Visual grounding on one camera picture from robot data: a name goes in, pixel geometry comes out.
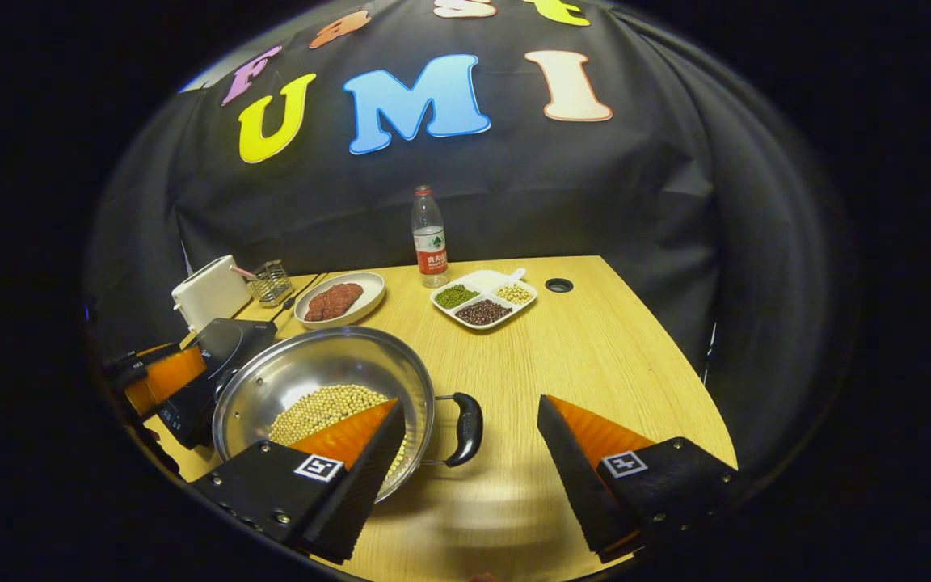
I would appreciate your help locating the black induction cooktop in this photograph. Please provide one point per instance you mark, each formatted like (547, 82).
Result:
(227, 343)

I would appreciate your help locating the round white plate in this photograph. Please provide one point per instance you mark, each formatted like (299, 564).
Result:
(368, 295)

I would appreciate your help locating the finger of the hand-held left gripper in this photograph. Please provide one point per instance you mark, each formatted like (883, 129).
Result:
(122, 364)
(174, 376)

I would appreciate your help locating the white divided dish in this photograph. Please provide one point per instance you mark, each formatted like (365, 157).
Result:
(482, 283)

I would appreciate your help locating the stainless steel pot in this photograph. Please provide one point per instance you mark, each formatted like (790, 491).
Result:
(312, 364)

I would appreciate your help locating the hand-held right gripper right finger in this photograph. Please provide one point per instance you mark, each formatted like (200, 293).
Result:
(579, 485)

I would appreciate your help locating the raw red meat slice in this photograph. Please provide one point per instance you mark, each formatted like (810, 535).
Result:
(334, 301)

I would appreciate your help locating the white toaster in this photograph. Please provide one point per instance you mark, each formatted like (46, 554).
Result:
(211, 295)

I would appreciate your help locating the heap of pale yellow beans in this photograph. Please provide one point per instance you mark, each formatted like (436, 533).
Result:
(514, 293)

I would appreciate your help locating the heap of soybeans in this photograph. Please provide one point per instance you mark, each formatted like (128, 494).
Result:
(320, 408)

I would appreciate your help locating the small white spoon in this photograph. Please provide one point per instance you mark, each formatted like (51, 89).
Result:
(512, 276)

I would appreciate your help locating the clear water bottle red label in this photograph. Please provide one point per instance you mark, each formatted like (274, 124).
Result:
(431, 242)

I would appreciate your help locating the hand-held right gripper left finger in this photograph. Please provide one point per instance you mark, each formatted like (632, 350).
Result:
(360, 493)

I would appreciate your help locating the heap of green mung beans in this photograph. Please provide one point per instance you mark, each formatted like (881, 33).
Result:
(456, 296)

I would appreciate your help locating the heap of dark red beans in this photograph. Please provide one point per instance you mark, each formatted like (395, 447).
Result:
(483, 313)

